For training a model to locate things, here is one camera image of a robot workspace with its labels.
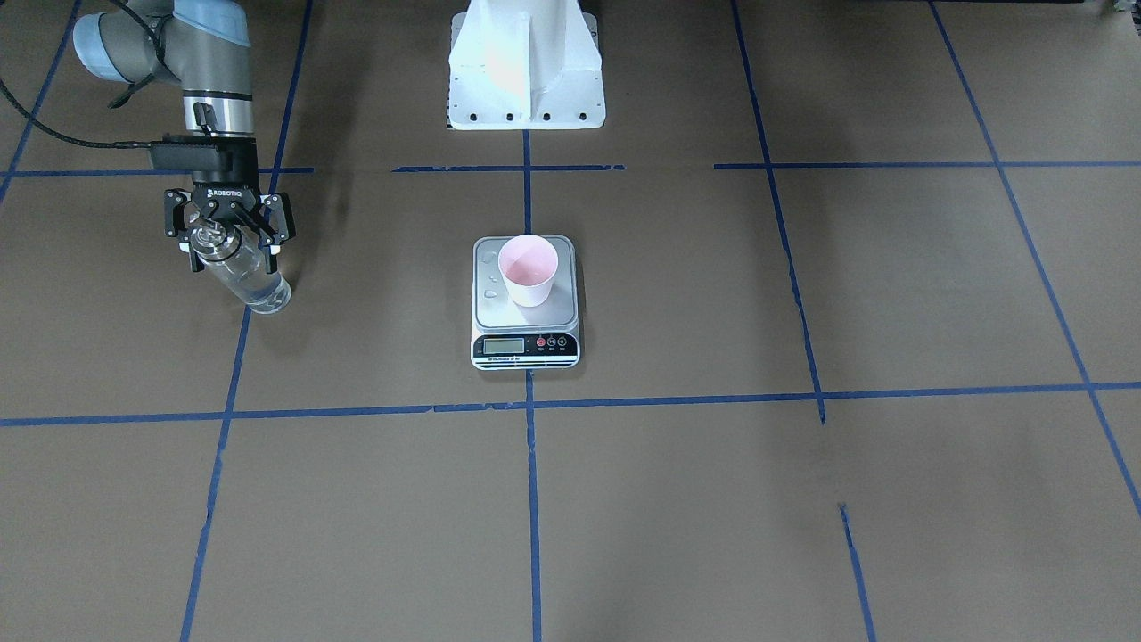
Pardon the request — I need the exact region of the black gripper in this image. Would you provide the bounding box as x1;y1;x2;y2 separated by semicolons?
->
163;169;296;273

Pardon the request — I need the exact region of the clear glass sauce bottle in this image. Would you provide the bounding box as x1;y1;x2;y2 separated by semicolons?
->
188;220;292;316

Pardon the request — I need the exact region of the pink cup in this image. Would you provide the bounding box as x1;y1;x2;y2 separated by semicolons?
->
497;235;560;308

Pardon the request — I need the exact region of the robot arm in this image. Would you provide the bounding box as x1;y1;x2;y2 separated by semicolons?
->
72;1;296;274

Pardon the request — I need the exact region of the silver kitchen scale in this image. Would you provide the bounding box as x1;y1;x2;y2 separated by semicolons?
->
470;235;581;371

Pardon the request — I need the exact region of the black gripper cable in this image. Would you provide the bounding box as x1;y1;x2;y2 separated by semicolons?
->
0;0;179;151

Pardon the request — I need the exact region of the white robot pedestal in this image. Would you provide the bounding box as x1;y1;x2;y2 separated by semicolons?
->
446;1;607;131

